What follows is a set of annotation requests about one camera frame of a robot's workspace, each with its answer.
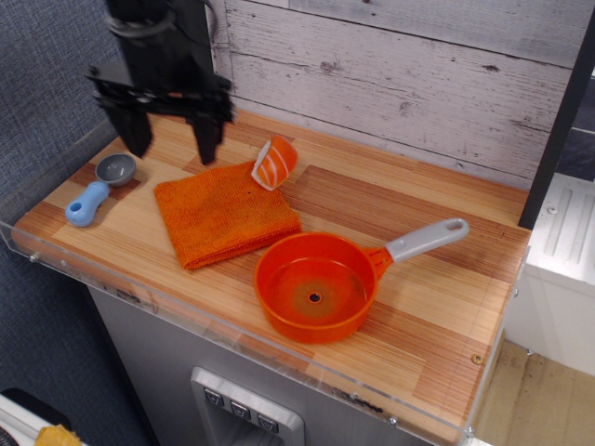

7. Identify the clear acrylic table guard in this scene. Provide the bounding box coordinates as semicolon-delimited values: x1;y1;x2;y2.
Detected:
10;111;529;445

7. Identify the orange cloth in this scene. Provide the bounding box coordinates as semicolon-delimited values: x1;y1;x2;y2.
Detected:
153;163;301;269

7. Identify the toy salmon sushi piece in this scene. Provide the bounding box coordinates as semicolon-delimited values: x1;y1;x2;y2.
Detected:
251;135;298;191

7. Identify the silver dispenser button panel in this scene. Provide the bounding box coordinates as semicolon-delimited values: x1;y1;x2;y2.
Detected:
191;367;306;446

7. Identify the blue grey toy scoop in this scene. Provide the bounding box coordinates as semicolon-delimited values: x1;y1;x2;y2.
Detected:
65;153;137;228

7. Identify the black right shelf post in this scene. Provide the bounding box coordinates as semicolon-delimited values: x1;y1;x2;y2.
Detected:
518;12;594;230

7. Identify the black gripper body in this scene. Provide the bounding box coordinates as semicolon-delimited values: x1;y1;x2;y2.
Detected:
86;18;233;124

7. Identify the white ribbed appliance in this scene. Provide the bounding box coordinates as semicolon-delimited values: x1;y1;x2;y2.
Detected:
504;174;594;375

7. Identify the orange toy pan grey handle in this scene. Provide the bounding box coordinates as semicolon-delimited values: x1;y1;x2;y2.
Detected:
254;218;469;344

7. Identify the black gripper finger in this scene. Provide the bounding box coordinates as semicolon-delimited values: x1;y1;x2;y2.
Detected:
104;101;152;158
186;112;228;164

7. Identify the yellow object bottom left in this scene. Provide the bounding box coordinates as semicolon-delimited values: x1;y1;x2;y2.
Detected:
34;425;83;446

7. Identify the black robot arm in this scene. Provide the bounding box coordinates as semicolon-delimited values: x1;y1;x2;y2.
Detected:
86;1;233;164

